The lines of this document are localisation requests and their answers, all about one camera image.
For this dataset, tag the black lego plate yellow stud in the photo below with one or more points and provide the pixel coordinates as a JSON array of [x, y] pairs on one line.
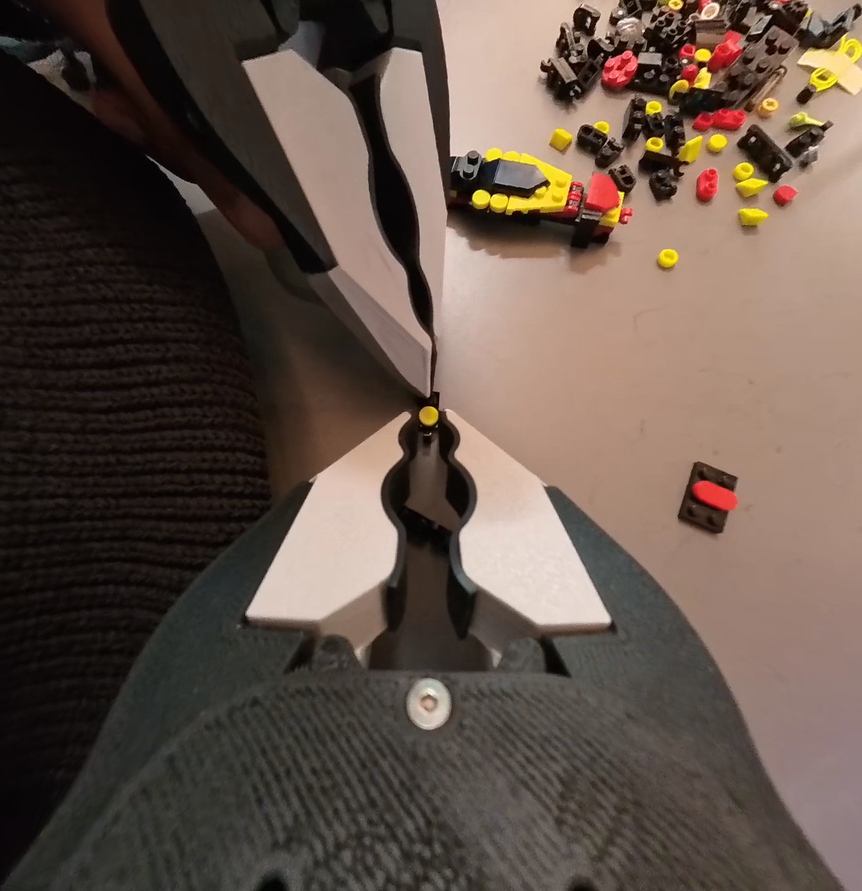
[[429, 415]]

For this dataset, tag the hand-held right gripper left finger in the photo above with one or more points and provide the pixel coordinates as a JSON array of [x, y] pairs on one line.
[[319, 557]]

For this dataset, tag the black lego plate red oval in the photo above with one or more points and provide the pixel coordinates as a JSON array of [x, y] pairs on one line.
[[713, 495]]

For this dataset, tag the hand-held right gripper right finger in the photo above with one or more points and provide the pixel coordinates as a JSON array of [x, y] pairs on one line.
[[535, 557]]

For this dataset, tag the person's black knit clothing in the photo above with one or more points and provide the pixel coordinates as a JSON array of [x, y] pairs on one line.
[[89, 417]]

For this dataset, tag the narrow black lego bar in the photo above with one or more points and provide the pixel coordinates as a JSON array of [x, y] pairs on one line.
[[424, 523]]

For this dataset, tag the red yellow black lego model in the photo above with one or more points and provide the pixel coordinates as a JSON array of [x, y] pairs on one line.
[[601, 191]]

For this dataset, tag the pile of lego pieces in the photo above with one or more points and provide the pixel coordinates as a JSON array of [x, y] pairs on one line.
[[619, 69]]

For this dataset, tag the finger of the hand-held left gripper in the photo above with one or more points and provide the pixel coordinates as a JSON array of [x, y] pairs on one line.
[[424, 139], [312, 174]]

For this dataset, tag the person's left hand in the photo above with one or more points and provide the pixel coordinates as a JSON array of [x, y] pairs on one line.
[[194, 163]]

